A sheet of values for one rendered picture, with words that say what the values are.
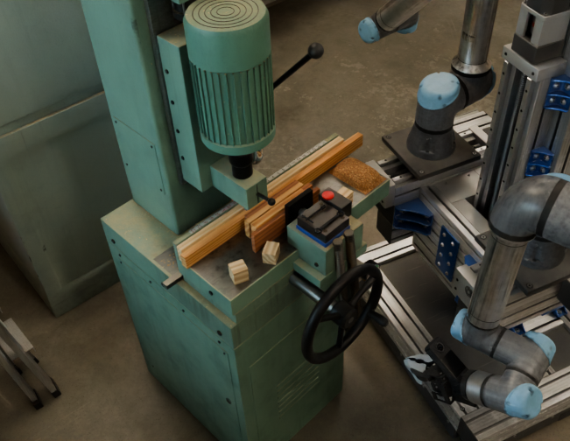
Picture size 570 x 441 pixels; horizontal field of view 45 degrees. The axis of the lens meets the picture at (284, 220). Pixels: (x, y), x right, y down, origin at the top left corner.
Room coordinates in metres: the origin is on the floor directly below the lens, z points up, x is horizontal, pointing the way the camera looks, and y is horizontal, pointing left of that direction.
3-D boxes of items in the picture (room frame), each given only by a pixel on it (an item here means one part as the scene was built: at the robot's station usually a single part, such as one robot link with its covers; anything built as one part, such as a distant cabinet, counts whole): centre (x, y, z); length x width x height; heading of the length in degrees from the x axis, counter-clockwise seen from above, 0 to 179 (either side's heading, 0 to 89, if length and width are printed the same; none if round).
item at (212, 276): (1.27, -0.04, 0.87); 0.61 x 0.30 x 0.06; 133
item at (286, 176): (1.36, 0.04, 0.93); 0.60 x 0.02 x 0.05; 133
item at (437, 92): (1.68, -0.48, 0.98); 0.13 x 0.12 x 0.14; 127
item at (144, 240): (1.38, 0.18, 0.76); 0.57 x 0.45 x 0.09; 43
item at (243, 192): (1.30, 0.11, 1.03); 0.14 x 0.07 x 0.09; 43
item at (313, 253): (1.21, -0.10, 0.92); 0.15 x 0.13 x 0.09; 133
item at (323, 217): (1.21, -0.11, 0.99); 0.13 x 0.11 x 0.06; 133
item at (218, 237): (1.37, 0.01, 0.92); 0.67 x 0.02 x 0.04; 133
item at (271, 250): (1.16, 0.04, 0.92); 0.04 x 0.03 x 0.04; 163
